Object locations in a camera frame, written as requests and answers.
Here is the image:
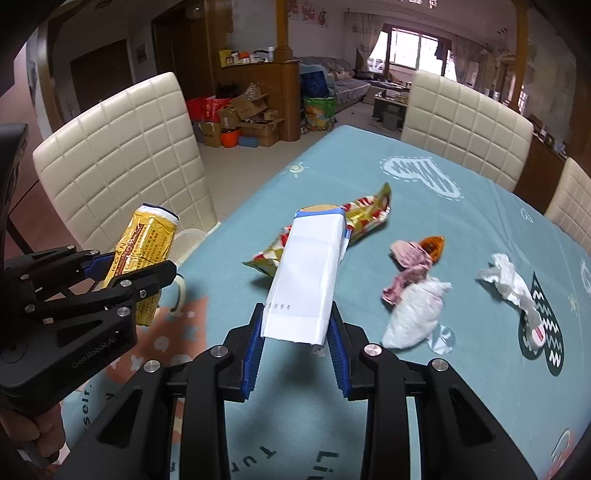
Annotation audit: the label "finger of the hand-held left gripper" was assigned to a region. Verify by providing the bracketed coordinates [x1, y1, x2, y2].
[28, 259, 178, 334]
[2, 246, 116, 305]

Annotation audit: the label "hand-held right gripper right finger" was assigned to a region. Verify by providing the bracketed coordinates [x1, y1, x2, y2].
[325, 302, 539, 480]

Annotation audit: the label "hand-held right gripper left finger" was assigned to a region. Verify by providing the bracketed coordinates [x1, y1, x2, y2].
[55, 302, 266, 480]

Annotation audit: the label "yellow snack packet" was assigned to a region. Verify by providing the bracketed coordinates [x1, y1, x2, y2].
[102, 203, 180, 328]

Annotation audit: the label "clear plastic bin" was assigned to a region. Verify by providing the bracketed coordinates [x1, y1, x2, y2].
[159, 226, 222, 319]

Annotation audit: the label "white plastic bag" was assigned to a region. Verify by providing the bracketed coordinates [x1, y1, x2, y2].
[381, 277, 453, 349]

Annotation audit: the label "clear plastic wrapper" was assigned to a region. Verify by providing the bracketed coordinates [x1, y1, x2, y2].
[427, 325, 457, 355]

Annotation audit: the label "pink wrapper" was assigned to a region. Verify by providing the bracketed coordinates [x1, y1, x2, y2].
[382, 240, 435, 305]

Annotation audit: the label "orange wrapper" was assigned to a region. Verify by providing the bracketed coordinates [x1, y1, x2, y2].
[418, 235, 446, 265]

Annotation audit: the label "red gold checkered snack wrapper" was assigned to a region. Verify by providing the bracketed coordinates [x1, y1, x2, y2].
[242, 182, 392, 278]

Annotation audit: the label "white paper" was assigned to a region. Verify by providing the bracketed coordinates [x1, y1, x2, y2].
[478, 253, 546, 333]

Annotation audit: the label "small white red packet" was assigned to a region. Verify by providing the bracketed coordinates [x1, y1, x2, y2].
[526, 323, 548, 352]

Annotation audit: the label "person's left hand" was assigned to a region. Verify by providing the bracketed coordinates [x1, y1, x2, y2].
[0, 397, 68, 467]

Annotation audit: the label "cream quilted dining chair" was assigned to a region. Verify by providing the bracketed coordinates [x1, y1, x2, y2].
[545, 157, 591, 254]
[32, 71, 220, 259]
[401, 70, 534, 192]

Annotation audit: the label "small yellow brown cardboard box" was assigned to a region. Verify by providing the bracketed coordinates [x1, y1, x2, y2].
[198, 121, 223, 148]

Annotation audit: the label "red gift bags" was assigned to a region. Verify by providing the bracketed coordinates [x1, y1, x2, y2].
[187, 96, 232, 121]

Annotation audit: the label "blue printed tablecloth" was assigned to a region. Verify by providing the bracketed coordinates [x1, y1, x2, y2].
[58, 124, 591, 480]

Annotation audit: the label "wooden partition counter with pillar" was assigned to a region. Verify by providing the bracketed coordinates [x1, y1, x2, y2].
[217, 0, 302, 143]
[512, 0, 568, 199]

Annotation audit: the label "colourful shopping bag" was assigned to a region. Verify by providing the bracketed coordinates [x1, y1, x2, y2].
[302, 95, 337, 134]

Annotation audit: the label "row of bottles and boxes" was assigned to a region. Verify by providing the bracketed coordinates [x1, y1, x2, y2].
[219, 46, 277, 69]

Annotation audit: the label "blue cloth bundle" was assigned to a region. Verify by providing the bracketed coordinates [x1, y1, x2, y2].
[300, 69, 333, 100]

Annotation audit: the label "dark coffee table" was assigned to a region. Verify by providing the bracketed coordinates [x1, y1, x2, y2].
[373, 90, 411, 123]

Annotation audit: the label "grey blue sofa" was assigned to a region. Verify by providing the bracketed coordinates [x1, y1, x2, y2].
[295, 56, 372, 116]

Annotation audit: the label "patterned curtain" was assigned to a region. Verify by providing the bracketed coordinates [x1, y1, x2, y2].
[346, 11, 384, 72]
[445, 34, 467, 84]

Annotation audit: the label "window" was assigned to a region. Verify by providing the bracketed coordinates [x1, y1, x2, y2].
[390, 28, 437, 72]

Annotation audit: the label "pink wall decoration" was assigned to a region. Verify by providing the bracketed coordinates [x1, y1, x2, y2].
[286, 0, 333, 28]

